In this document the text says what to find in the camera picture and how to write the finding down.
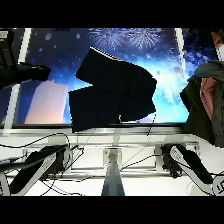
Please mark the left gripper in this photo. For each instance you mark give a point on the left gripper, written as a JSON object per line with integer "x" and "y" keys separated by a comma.
{"x": 35, "y": 72}

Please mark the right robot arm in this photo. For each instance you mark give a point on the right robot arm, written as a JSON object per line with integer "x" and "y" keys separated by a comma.
{"x": 191, "y": 160}

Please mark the black pants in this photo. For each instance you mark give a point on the black pants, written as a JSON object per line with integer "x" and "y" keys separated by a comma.
{"x": 113, "y": 93}

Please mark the dark green garment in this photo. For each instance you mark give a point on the dark green garment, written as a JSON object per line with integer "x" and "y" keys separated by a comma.
{"x": 195, "y": 113}

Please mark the pink garment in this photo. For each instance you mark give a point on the pink garment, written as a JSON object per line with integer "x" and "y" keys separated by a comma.
{"x": 208, "y": 96}

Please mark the red-brown garment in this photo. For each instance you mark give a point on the red-brown garment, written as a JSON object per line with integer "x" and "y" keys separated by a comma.
{"x": 218, "y": 37}

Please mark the silver frame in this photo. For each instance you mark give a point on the silver frame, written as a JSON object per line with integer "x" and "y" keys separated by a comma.
{"x": 113, "y": 160}

